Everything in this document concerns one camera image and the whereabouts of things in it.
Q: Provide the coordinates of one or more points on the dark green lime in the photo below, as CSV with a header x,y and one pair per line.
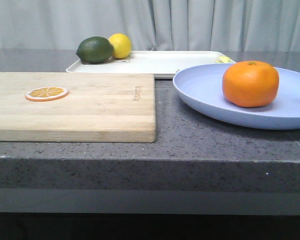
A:
x,y
95,50

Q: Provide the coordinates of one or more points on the light blue plate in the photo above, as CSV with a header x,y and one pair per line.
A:
x,y
200,87

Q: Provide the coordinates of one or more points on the yellow lemon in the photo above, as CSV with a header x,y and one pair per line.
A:
x,y
122,45

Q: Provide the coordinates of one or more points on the whole orange fruit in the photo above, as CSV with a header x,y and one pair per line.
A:
x,y
250,84

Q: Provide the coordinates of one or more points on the wooden cutting board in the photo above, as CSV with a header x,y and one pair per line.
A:
x,y
100,107

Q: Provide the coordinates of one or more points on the pale yellow utensil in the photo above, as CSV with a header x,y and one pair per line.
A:
x,y
218,61
225,59

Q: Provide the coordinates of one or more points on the white rectangular tray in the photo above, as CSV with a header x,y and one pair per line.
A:
x,y
162,64

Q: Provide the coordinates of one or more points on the orange slice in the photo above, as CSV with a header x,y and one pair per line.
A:
x,y
46,93

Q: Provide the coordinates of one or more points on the grey curtain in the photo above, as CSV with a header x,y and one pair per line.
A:
x,y
163,25

